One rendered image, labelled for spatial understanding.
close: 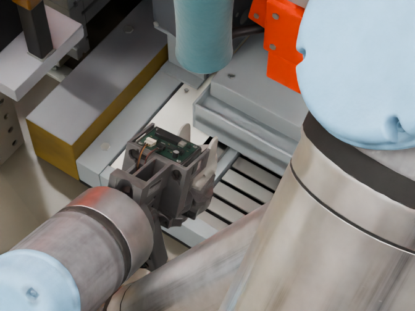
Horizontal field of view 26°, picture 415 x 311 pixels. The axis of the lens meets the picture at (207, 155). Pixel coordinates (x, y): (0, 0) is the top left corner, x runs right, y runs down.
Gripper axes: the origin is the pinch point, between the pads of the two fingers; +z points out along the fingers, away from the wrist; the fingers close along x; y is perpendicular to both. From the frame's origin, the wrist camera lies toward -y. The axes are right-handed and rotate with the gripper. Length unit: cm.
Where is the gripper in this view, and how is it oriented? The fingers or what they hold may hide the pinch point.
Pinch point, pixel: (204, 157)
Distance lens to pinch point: 104.0
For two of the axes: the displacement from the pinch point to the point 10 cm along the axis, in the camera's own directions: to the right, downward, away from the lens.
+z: 4.5, -4.1, 8.0
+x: -8.7, -4.1, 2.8
